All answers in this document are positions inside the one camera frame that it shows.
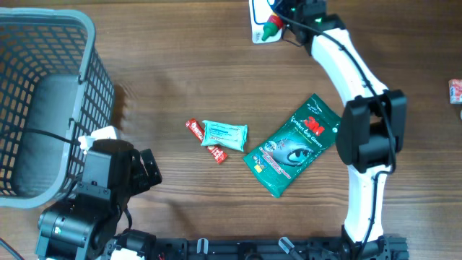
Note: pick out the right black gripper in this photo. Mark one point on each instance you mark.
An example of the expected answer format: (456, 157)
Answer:
(278, 9)

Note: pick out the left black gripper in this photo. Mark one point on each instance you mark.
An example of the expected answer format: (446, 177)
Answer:
(143, 183)

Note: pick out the red sauce bottle green cap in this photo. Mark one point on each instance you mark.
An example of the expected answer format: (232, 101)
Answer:
(273, 25)

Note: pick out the red Nescafe coffee stick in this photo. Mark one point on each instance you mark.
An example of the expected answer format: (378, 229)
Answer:
(218, 154)

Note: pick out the mint green tissue pack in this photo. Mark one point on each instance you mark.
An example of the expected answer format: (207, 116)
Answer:
(226, 135)

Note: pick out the green 3M gloves package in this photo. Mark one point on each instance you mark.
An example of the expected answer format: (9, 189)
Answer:
(306, 135)

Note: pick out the orange white snack packet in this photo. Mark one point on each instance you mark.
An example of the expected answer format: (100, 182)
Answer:
(455, 91)

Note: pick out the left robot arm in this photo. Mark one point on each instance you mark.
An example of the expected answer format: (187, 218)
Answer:
(80, 227)

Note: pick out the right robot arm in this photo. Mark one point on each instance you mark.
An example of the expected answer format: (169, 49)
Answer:
(371, 132)

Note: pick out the white barcode scanner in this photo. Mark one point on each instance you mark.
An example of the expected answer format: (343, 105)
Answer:
(260, 12)

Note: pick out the grey plastic mesh basket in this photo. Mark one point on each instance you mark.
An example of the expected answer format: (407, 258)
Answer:
(54, 89)

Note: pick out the black aluminium mounting rail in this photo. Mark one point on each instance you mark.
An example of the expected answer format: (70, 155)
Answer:
(388, 248)

